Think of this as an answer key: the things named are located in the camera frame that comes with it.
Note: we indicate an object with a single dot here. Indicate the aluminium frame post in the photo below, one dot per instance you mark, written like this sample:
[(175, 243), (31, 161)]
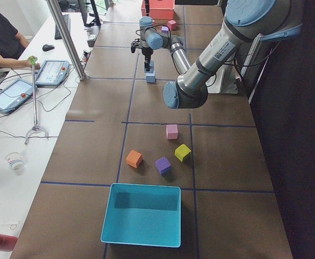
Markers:
[(66, 37)]

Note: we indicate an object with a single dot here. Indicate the red foam block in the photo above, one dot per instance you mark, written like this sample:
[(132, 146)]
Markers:
[(172, 24)]

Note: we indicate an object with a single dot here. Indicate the yellow foam block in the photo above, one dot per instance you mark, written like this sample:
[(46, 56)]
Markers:
[(182, 153)]

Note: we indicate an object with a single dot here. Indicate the reacher grabber tool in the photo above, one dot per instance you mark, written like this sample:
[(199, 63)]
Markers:
[(36, 127)]

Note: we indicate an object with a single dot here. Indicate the seated person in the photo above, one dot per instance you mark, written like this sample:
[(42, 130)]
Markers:
[(12, 45)]

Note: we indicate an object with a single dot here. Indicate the red plastic bin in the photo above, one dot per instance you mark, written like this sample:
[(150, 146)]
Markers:
[(161, 9)]

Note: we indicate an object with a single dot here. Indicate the orange foam block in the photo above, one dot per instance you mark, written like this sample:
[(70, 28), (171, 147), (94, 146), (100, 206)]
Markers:
[(134, 159)]

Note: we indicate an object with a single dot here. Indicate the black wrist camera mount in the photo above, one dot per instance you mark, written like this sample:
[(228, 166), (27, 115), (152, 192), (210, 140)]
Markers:
[(135, 44)]

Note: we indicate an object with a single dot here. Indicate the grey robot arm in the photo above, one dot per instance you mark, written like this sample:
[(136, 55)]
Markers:
[(150, 39), (242, 23)]

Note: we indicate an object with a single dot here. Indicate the teach pendant tablet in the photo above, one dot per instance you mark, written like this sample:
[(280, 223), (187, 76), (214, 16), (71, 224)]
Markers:
[(15, 95), (52, 73)]

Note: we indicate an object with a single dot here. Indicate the light blue foam block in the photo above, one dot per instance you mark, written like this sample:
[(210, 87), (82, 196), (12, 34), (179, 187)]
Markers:
[(151, 67), (150, 77)]

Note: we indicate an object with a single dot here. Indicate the purple foam block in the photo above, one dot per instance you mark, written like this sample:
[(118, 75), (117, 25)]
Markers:
[(164, 29), (163, 165)]

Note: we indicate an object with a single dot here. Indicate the black computer mouse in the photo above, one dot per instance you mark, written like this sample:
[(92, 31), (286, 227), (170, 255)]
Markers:
[(47, 47)]

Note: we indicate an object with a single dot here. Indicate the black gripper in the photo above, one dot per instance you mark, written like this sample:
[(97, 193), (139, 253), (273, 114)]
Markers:
[(146, 53)]

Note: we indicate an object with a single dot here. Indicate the pink foam block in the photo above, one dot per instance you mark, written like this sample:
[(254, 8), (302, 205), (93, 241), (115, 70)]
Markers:
[(172, 131)]

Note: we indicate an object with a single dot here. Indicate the teal plastic bin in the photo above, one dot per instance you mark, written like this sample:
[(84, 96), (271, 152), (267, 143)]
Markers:
[(143, 215)]

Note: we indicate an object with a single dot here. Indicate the paper cup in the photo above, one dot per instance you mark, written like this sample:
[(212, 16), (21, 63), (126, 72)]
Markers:
[(14, 160)]

